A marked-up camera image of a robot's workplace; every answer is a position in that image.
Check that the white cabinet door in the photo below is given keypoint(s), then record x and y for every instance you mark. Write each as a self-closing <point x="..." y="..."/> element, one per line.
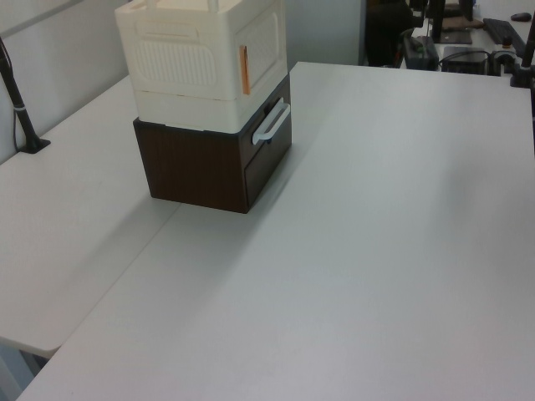
<point x="264" y="44"/>

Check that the dark brown wooden drawer box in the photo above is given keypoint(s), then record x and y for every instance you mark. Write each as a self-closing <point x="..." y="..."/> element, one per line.
<point x="192" y="167"/>

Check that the black office chair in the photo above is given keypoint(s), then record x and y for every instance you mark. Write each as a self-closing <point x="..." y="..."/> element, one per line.
<point x="382" y="29"/>

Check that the black and green device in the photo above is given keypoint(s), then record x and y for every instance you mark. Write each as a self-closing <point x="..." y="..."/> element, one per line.
<point x="420" y="52"/>

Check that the black flat box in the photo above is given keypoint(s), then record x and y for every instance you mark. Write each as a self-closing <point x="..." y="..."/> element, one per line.
<point x="464" y="58"/>

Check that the black monitor stand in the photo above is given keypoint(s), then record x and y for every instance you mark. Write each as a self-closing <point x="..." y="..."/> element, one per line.
<point x="449" y="35"/>

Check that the emergency stop button box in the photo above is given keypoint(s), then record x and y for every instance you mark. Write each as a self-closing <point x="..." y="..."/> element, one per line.
<point x="503" y="56"/>

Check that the black keyboard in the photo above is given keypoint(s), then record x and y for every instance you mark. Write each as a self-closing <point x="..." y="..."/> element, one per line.
<point x="503" y="31"/>

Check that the black computer mouse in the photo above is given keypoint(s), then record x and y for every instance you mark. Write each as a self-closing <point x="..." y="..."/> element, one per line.
<point x="521" y="16"/>

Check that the black camera stand pole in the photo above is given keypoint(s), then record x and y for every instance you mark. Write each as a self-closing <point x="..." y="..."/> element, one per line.
<point x="21" y="113"/>
<point x="527" y="54"/>

